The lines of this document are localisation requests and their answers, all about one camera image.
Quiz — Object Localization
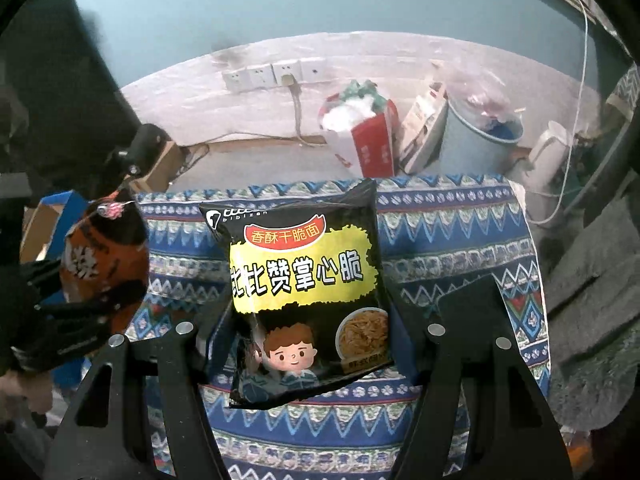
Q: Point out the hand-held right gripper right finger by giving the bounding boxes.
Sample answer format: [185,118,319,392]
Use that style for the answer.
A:
[387,304,576,480]

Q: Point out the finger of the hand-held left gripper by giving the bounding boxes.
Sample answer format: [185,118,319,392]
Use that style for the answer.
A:
[30,280,149,362]
[20,258,69,306]

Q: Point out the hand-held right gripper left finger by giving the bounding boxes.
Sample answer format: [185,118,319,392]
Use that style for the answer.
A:
[45,292,238,480]

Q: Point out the blue cardboard box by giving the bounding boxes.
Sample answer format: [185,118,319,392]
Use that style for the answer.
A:
[20,190,94,391]

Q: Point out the orange black snack bag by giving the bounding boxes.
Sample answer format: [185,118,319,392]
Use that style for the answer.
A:
[57,187,151,336]

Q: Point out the black yellow noodle snack packet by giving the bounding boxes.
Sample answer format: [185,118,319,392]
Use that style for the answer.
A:
[199,178,396,409]

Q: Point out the blue patterned cloth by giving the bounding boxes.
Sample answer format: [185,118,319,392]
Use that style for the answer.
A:
[125,175,553,480]

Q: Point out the brown cardboard box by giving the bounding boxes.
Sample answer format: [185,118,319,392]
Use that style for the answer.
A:
[134,140,212,194]

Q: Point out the light blue bin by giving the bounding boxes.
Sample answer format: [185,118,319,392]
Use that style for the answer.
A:
[437,95,525,177]

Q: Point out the red and white box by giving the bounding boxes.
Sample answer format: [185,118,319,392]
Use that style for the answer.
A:
[320,79,401,179]

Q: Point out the white brown paper bag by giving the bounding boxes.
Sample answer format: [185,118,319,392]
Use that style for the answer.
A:
[400,82,449,174]

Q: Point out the white kettle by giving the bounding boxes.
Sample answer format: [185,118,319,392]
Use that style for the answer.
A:
[522,121,574,187]

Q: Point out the clear plastic bin liner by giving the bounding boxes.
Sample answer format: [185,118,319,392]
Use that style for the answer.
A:
[447,65,524,131]

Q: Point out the white wall socket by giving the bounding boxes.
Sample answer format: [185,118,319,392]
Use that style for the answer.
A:
[222,67,251,92]
[248,63,276,89]
[299,57,327,83]
[272,60,303,86]

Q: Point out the plug with grey cable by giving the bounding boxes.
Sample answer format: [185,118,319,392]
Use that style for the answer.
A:
[280,75,327,149]

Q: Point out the white cable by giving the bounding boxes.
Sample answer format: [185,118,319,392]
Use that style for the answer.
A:
[520,0,592,227]

